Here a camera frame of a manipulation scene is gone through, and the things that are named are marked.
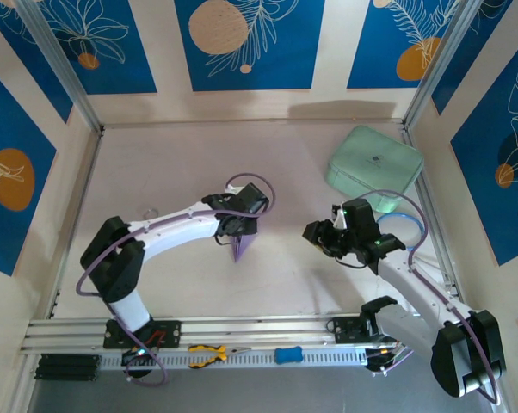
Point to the aluminium frame post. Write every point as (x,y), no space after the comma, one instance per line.
(446,51)
(56,51)

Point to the blue bone-shaped foam block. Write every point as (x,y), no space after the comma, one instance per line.
(288,355)

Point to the aluminium side rail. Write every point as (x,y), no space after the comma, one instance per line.
(86,180)
(428,202)

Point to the lilac paper sheet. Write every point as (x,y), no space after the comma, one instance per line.
(242,251)

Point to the aluminium mounting rail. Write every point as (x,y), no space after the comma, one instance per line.
(259,327)

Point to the black ribbed box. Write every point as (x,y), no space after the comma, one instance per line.
(67,368)

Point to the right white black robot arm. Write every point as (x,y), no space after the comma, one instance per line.
(465,353)

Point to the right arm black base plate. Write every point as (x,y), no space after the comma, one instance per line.
(347,330)

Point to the blue floral wall poster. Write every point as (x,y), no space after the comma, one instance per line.
(26,129)
(26,64)
(285,64)
(371,43)
(465,64)
(125,64)
(478,172)

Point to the metal surgical scissors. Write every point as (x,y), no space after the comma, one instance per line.
(151,208)

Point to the blue tube stethoscope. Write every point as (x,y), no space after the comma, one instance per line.
(398,215)

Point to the mint green zip case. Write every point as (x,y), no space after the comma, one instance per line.
(375,150)

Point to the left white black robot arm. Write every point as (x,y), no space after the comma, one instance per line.
(117,262)

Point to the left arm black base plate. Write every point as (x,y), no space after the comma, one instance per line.
(168,333)

